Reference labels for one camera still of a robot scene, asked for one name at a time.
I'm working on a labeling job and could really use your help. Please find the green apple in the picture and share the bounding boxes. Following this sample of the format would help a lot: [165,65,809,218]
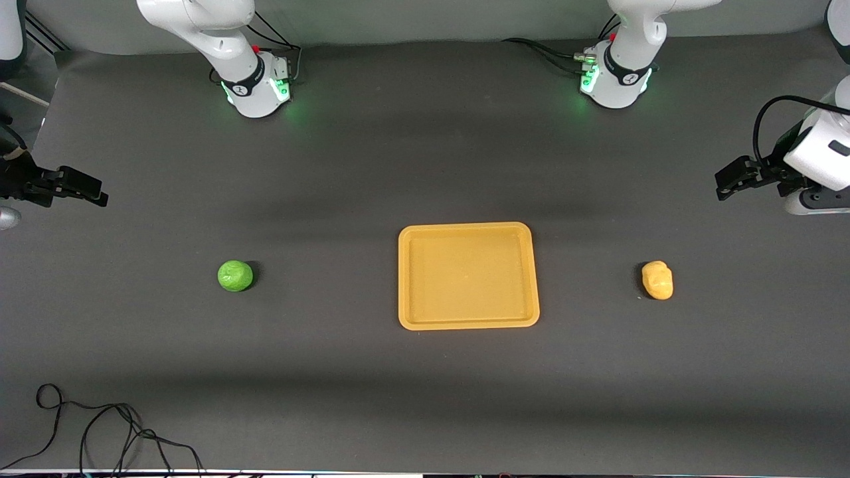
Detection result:
[218,260,254,292]

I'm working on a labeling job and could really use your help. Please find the yellow potato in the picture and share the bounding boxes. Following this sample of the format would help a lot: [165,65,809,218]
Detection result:
[641,260,674,301]

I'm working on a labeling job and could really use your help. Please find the dark grey table cover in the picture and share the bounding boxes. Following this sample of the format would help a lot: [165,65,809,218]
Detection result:
[0,27,850,473]

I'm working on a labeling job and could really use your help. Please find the white thin rod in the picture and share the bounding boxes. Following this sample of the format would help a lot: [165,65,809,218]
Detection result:
[0,81,51,108]

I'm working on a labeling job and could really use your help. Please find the black left arm base cables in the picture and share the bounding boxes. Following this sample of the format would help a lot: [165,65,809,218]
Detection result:
[501,13,622,75]

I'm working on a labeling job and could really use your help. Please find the thin black loose cable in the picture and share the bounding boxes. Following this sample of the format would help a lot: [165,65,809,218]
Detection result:
[0,383,207,476]

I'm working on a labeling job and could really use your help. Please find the orange plastic tray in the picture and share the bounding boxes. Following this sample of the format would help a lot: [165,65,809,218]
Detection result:
[398,222,541,331]

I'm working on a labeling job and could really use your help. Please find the black right arm base cables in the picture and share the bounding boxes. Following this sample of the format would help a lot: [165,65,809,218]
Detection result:
[247,12,303,86]

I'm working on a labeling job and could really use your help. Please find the black arm base cables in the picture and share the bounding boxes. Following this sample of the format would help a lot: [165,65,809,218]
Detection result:
[247,12,303,86]
[501,13,622,75]

